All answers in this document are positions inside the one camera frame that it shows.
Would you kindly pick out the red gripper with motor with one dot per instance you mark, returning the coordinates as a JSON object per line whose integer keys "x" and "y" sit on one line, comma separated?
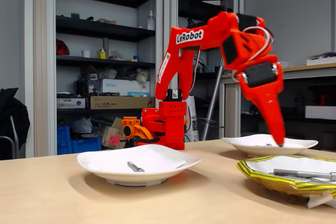
{"x": 263, "y": 89}

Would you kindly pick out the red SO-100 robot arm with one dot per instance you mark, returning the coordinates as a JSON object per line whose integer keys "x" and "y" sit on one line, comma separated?
{"x": 215, "y": 32}

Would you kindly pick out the small white box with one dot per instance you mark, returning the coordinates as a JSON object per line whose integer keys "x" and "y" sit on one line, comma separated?
{"x": 286, "y": 64}

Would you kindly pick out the white square ceramic plate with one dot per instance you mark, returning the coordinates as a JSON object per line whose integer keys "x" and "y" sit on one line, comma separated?
{"x": 118, "y": 175}
{"x": 236, "y": 144}

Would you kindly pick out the white flat storage box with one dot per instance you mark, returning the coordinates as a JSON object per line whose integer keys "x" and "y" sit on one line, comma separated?
{"x": 320, "y": 112}

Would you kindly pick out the red plastic part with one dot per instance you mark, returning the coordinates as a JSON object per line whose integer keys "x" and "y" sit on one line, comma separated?
{"x": 323, "y": 100}

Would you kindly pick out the low grey wood-topped sideboard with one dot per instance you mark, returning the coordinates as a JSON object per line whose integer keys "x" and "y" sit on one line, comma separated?
{"x": 315, "y": 73}

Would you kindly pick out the metal coat stand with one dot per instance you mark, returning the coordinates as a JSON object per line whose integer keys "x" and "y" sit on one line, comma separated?
{"x": 210, "y": 116}

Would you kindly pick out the white tray with clutter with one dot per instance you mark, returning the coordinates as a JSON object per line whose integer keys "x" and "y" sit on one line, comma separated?
{"x": 321, "y": 61}

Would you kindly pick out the yellow green striped paper plate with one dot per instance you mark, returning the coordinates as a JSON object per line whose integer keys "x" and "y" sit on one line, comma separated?
{"x": 262, "y": 179}

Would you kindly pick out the white printed carton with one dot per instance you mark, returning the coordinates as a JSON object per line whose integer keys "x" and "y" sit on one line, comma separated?
{"x": 194, "y": 108}

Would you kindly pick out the orange printed table clamp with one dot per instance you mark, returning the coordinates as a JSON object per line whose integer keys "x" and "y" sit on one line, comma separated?
{"x": 186, "y": 121}
{"x": 134, "y": 124}

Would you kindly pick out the black flexible tripod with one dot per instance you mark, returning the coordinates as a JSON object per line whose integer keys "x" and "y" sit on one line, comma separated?
{"x": 191, "y": 23}

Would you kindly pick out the white plush item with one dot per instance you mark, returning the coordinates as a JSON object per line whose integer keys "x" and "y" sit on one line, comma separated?
{"x": 142, "y": 75}

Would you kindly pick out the small blue container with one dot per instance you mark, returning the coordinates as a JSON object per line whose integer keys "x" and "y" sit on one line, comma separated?
{"x": 135, "y": 58}

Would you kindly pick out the white plastic bottle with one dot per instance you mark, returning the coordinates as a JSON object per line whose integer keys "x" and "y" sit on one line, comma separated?
{"x": 151, "y": 22}

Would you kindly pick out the white Weller box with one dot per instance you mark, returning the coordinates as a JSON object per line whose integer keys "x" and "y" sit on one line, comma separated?
{"x": 123, "y": 86}

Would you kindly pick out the long brown cardboard box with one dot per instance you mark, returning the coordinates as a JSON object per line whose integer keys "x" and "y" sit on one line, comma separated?
{"x": 118, "y": 102}

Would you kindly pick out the cardboard carton with pink label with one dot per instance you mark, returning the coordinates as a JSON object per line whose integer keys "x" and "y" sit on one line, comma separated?
{"x": 113, "y": 137}

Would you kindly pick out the white plastic bag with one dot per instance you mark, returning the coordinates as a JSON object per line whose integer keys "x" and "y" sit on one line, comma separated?
{"x": 109, "y": 74}

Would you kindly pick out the brown cardboard tube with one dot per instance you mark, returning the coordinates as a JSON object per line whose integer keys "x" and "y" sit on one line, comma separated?
{"x": 105, "y": 44}

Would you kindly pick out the small yellow box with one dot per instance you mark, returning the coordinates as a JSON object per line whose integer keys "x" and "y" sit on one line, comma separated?
{"x": 101, "y": 54}

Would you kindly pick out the small wooden board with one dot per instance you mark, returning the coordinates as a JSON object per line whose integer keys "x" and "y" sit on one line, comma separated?
{"x": 106, "y": 21}

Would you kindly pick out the large blue plastic crate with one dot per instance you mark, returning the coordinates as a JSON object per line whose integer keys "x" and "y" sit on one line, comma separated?
{"x": 84, "y": 146}

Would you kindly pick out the white cup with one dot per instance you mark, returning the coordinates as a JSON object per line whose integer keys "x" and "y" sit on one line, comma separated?
{"x": 86, "y": 53}

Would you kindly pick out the flat white printed box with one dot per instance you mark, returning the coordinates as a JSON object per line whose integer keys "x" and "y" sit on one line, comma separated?
{"x": 71, "y": 103}

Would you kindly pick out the small blue plastic crate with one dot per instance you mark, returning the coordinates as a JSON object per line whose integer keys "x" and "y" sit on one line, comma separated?
{"x": 63, "y": 133}

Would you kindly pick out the dark grey cup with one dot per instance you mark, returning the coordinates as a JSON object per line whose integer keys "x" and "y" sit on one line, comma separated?
{"x": 75, "y": 16}

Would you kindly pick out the red black helmet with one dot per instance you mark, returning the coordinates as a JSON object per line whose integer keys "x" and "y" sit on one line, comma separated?
{"x": 62, "y": 48}

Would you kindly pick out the black jacket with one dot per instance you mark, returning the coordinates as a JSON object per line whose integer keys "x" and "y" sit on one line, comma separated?
{"x": 15, "y": 113}

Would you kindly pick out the grey metal chair frame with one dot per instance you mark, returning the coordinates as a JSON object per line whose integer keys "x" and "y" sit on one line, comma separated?
{"x": 14, "y": 129}

